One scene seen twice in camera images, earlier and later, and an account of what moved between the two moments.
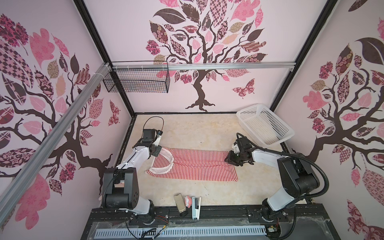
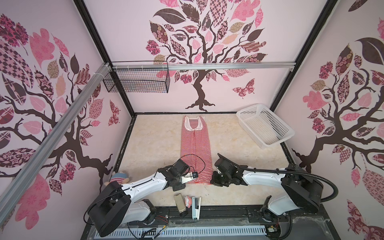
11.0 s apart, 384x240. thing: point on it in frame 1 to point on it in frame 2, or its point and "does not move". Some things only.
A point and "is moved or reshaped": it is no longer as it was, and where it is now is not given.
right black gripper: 230,159 to 213,180
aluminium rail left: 21,183 does not move
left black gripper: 157,151 to 181,187
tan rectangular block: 179,202 does not move
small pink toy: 188,201 does not move
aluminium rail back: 160,66 does not move
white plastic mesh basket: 263,126 does not move
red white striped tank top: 200,164 is moved or reshaped
